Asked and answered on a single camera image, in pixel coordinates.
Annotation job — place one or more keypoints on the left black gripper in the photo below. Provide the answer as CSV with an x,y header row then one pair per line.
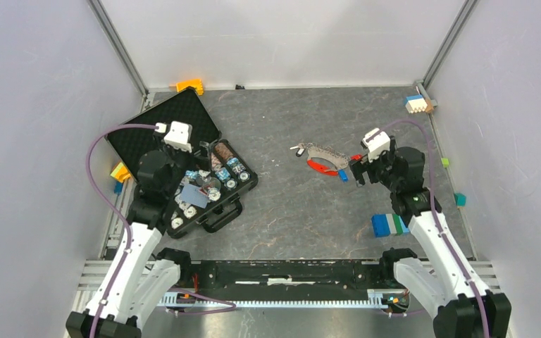
x,y
168,149

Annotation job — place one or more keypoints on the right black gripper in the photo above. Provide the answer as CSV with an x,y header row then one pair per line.
x,y
358,167

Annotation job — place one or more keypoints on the keyring with blue red tags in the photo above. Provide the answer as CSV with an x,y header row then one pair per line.
x,y
327,161

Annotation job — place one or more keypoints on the key with black tag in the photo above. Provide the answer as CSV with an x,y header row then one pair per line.
x,y
299,150

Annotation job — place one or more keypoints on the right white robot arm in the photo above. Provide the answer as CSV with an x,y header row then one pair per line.
x,y
456,298

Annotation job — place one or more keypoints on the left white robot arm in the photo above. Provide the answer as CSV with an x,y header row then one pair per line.
x,y
125,299

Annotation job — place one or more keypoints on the black poker chip case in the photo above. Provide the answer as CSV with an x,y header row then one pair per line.
x,y
210,194

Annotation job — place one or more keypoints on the blue green white brick stack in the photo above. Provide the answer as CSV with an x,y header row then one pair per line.
x,y
388,225

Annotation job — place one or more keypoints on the orange toy brick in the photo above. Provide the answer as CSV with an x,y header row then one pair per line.
x,y
195,84

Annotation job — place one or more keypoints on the blue white brown brick stack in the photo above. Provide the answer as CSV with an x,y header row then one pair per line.
x,y
418,104

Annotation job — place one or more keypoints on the yellow orange brick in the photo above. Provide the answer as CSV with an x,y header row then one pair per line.
x,y
120,173

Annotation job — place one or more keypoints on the small blue block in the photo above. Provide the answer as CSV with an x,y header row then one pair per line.
x,y
118,188

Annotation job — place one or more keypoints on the teal cube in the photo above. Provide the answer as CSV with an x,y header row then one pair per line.
x,y
460,199

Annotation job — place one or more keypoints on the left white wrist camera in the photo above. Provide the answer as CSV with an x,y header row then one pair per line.
x,y
176,135

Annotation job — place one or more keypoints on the white slotted cable duct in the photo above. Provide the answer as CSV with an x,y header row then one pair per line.
x,y
275,302

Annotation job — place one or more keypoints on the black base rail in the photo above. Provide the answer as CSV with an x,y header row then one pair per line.
x,y
290,280

